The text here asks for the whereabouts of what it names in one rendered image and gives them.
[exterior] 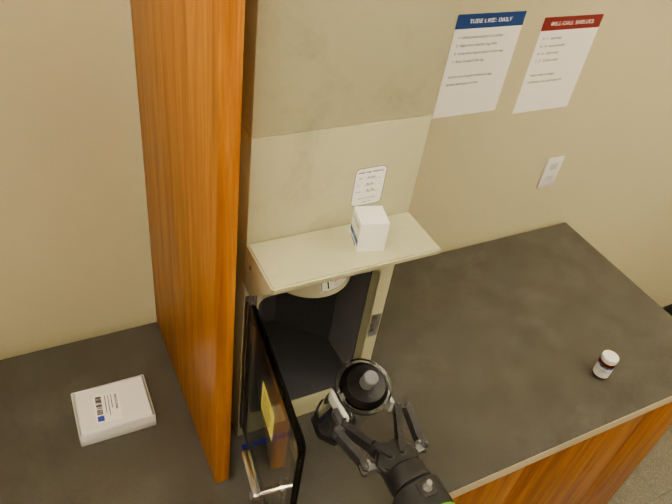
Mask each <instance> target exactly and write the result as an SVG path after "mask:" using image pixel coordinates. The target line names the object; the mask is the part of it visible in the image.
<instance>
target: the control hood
mask: <svg viewBox="0 0 672 504"><path fill-rule="evenodd" d="M387 218H388V220H389V222H390V227H389V231H388V235H387V239H386V244H385V248H384V251H368V252H356V251H355V248H354V245H353V242H352V240H351V237H350V234H349V232H350V227H351V224H347V225H342V226H337V227H332V228H327V229H322V230H318V231H313V232H308V233H303V234H298V235H293V236H288V237H283V238H279V239H274V240H269V241H264V242H259V243H254V244H249V245H248V246H247V257H246V279H245V288H246V290H247V292H248V293H249V295H251V296H258V295H269V294H275V293H279V292H284V291H288V290H292V289H296V288H300V287H304V286H308V285H312V284H316V283H320V282H325V281H329V280H333V279H337V278H341V277H345V276H349V275H353V274H357V273H361V272H366V271H370V270H374V269H378V268H382V267H386V266H390V265H394V264H398V263H402V262H407V261H411V260H415V259H419V258H423V257H427V256H431V255H435V254H439V252H440V250H441V249H440V248H439V246H438V245H437V244H436V243H435V242H434V241H433V240H432V238H431V237H430V236H429V235H428V234H427V233H426V232H425V230H424V229H423V228H422V227H421V226H420V225H419V224H418V222H417V221H416V220H415V219H414V218H413V217H412V216H411V214H410V213H409V212H405V213H400V214H395V215H390V216H387Z"/></svg>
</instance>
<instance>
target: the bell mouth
mask: <svg viewBox="0 0 672 504"><path fill-rule="evenodd" d="M349 279H350V277H346V278H342V279H338V280H334V281H330V282H326V283H322V284H317V285H313V286H309V287H305V288H301V289H297V290H293V291H289V292H287V293H289V294H292V295H295V296H299V297H304V298H321V297H326V296H330V295H333V294H335V293H337V292H339V291H340V290H341V289H343V288H344V287H345V286H346V284H347V283H348V281H349Z"/></svg>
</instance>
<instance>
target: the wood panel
mask: <svg viewBox="0 0 672 504"><path fill-rule="evenodd" d="M130 6H131V18H132V30H133V42H134V54H135V66H136V78H137V90H138V102H139V114H140V126H141V138H142V150H143V162H144V174H145V186H146V198H147V210H148V222H149V234H150V246H151V258H152V270H153V282H154V294H155V306H156V318H157V324H158V326H159V329H160V332H161V335H162V337H163V340H164V343H165V346H166V348H167V351H168V354H169V357H170V359H171V362H172V365H173V368H174V370H175V373H176V376H177V379H178V382H179V384H180V387H181V390H182V393H183V395H184V398H185V401H186V404H187V406H188V409H189V412H190V415H191V417H192V420H193V423H194V426H195V428H196V431H197V434H198V437H199V439H200V442H201V445H202V448H203V451H204V453H205V456H206V459H207V462H208V464H209V467H210V470H211V473H212V475H213V478H214V481H215V483H219V482H222V481H225V480H227V479H229V465H230V436H231V406H232V377H233V347H234V317H235V288H236V258H237V229H238V199H239V169H240V140H241V110H242V81H243V51H244V21H245V0H130Z"/></svg>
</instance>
